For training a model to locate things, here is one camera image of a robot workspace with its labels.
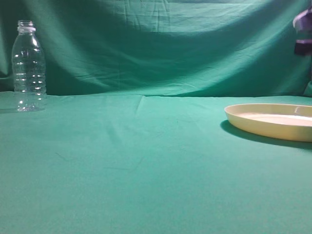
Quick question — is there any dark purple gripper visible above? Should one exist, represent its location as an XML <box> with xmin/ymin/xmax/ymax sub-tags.
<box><xmin>292</xmin><ymin>6</ymin><xmax>312</xmax><ymax>56</ymax></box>

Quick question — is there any pale yellow plastic plate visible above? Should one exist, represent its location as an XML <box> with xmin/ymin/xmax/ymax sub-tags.
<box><xmin>224</xmin><ymin>103</ymin><xmax>312</xmax><ymax>142</ymax></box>

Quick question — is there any green cloth backdrop and cover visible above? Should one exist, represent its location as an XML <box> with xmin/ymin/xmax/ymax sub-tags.
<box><xmin>0</xmin><ymin>0</ymin><xmax>312</xmax><ymax>234</ymax></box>

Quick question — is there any clear empty plastic bottle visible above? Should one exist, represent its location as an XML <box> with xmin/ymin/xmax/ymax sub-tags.
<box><xmin>11</xmin><ymin>20</ymin><xmax>47</xmax><ymax>112</ymax></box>

